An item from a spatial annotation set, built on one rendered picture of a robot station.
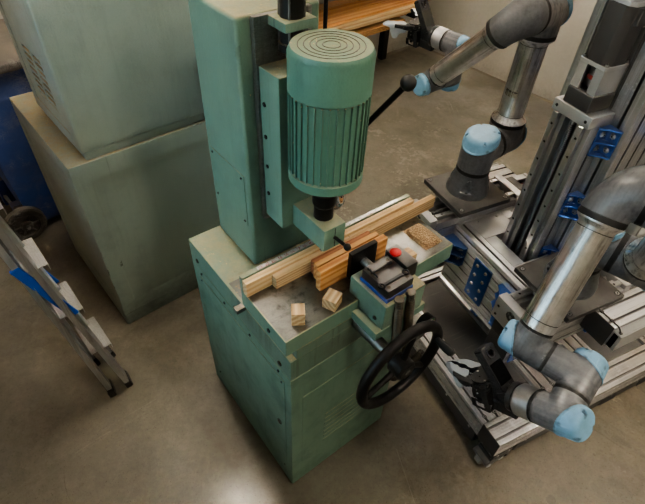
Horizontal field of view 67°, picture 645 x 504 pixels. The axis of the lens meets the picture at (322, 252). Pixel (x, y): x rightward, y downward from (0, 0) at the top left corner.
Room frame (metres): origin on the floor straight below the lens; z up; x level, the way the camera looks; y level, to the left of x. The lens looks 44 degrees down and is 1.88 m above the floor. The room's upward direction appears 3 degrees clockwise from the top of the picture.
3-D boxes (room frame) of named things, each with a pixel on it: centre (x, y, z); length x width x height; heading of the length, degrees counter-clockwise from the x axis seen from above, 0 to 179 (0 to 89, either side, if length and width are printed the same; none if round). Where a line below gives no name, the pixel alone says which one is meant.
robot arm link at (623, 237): (1.01, -0.75, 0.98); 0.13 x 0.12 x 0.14; 52
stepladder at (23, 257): (1.07, 0.95, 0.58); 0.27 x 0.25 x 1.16; 133
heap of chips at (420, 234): (1.09, -0.30, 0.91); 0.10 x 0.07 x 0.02; 39
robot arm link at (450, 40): (1.74, -0.44, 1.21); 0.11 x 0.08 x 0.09; 42
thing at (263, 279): (1.02, -0.04, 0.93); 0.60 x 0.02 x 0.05; 129
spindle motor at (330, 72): (0.96, 0.00, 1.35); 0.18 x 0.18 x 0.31
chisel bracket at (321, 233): (0.98, 0.01, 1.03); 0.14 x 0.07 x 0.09; 39
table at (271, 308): (0.92, -0.12, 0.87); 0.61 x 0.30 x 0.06; 129
